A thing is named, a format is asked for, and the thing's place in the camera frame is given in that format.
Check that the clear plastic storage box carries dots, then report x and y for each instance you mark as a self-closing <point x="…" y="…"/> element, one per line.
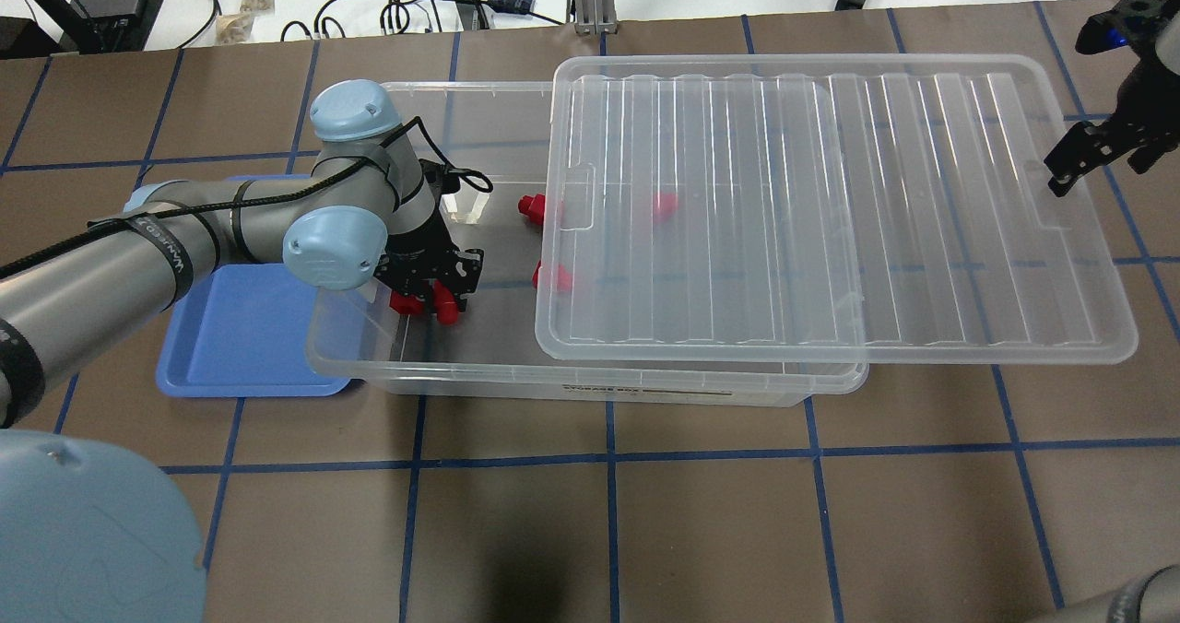
<point x="502" y="129"/>

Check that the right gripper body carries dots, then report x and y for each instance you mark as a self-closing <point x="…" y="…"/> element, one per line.
<point x="1135" y="96"/>

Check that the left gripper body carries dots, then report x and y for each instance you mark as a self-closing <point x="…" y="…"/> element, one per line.
<point x="417" y="248"/>

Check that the red block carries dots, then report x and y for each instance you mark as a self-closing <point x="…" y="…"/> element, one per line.
<point x="533" y="208"/>
<point x="664" y="206"/>
<point x="562" y="280"/>
<point x="406" y="305"/>
<point x="444" y="304"/>

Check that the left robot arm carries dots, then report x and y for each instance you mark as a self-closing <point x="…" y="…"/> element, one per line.
<point x="93" y="532"/>

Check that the blue plastic tray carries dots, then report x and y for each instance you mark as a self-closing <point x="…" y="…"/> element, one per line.
<point x="241" y="334"/>

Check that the clear plastic box lid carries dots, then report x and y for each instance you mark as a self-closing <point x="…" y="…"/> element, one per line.
<point x="833" y="207"/>

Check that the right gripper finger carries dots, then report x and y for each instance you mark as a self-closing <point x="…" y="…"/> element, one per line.
<point x="1065" y="173"/>

